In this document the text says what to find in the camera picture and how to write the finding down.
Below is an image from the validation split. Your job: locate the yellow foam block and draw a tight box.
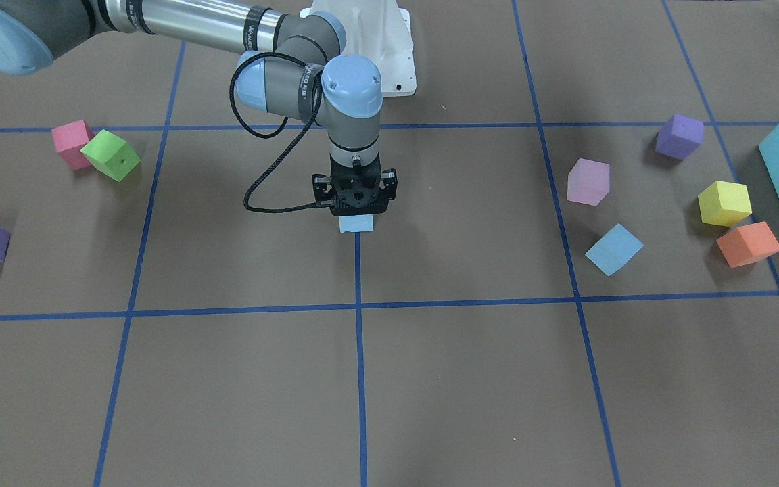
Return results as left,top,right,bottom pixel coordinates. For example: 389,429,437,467
697,180,753,227

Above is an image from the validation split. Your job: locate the green foam block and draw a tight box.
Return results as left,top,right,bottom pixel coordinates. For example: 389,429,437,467
80,129,141,182

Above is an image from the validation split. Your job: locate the light blue foam block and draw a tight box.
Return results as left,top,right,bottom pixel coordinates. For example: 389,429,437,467
585,224,644,275
338,214,375,233

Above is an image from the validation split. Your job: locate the black braided cable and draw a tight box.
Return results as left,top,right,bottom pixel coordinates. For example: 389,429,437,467
229,52,326,215

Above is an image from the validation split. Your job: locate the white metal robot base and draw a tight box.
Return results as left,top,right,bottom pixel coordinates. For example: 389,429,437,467
299,1,417,97

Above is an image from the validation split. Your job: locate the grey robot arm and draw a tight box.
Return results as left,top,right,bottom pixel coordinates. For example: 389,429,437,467
0,1,398,218

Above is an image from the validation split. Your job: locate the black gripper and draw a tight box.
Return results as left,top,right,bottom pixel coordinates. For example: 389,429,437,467
312,156,398,218

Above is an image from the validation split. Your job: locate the lilac foam block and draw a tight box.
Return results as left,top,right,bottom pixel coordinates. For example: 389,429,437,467
567,158,611,206

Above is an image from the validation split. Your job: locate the orange foam block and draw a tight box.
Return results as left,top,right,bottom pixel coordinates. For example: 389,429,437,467
716,221,779,268

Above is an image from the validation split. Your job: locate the pink foam block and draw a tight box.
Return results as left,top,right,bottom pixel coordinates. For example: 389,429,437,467
51,120,95,170

